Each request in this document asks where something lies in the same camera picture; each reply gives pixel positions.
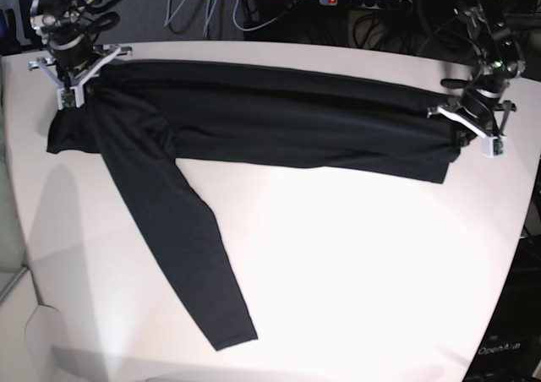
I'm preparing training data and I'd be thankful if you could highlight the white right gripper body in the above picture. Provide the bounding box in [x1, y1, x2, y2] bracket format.
[28, 45, 133, 110]

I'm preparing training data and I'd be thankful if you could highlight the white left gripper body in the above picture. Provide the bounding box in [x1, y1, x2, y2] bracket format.
[427, 99, 516, 158]

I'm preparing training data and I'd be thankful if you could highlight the dark grey long-sleeve T-shirt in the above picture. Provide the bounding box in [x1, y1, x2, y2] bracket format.
[46, 60, 462, 351]

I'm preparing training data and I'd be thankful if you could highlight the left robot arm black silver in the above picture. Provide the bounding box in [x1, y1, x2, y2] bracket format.
[428, 0, 526, 158]

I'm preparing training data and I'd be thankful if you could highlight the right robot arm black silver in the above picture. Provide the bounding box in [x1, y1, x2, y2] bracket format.
[28, 0, 132, 110]

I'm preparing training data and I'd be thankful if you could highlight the black OpenArm case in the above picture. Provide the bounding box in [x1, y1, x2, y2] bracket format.
[464, 236, 540, 381]

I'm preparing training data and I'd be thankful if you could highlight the white cable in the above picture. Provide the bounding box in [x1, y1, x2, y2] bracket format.
[162, 0, 221, 36]

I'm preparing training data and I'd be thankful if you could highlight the white power strip red switch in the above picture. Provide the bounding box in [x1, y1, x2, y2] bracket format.
[318, 0, 413, 13]

